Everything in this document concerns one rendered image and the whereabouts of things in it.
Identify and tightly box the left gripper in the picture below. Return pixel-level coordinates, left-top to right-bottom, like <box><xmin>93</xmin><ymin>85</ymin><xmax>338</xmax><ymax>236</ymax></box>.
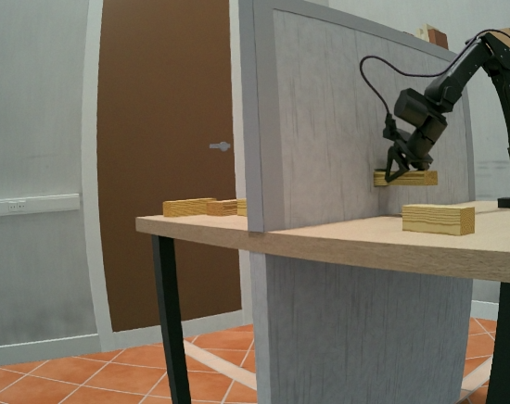
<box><xmin>385</xmin><ymin>117</ymin><xmax>437</xmax><ymax>183</ymax></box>

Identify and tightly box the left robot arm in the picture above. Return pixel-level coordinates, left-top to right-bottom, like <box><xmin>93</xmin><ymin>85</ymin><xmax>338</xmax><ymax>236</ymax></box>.
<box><xmin>394</xmin><ymin>32</ymin><xmax>510</xmax><ymax>158</ymax></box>

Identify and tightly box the grey panel wall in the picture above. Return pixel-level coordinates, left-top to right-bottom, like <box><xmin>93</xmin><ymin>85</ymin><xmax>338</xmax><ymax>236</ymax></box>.
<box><xmin>238</xmin><ymin>0</ymin><xmax>476</xmax><ymax>404</ymax></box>

